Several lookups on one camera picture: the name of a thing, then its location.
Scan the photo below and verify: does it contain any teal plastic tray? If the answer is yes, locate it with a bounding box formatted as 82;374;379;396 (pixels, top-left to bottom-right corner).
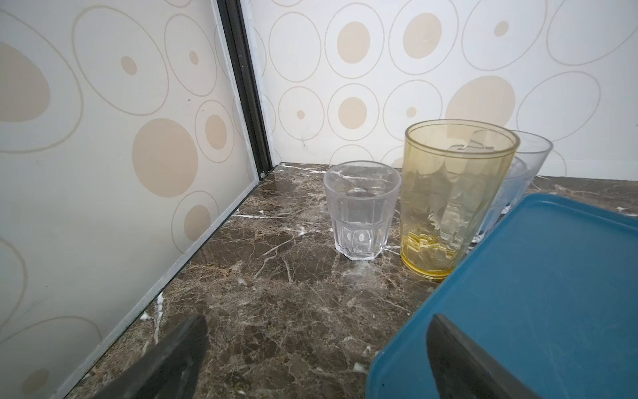
366;194;637;398

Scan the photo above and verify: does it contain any yellow tall plastic glass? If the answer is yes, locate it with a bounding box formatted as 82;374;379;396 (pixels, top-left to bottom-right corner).
400;119;520;281

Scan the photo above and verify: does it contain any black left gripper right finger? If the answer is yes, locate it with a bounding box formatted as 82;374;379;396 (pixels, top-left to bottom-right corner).
426;314;538;398

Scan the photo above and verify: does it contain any clear short faceted glass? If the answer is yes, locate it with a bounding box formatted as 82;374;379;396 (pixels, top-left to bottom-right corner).
323;161;401;260

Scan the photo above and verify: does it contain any black corner frame post left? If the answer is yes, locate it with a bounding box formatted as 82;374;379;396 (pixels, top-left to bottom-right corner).
216;0;274;181

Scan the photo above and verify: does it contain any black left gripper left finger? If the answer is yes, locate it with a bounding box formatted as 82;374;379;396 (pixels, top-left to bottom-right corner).
95;314;208;398

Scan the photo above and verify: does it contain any blue tall plastic glass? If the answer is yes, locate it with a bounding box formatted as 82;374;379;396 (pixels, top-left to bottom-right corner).
472;130;553;244

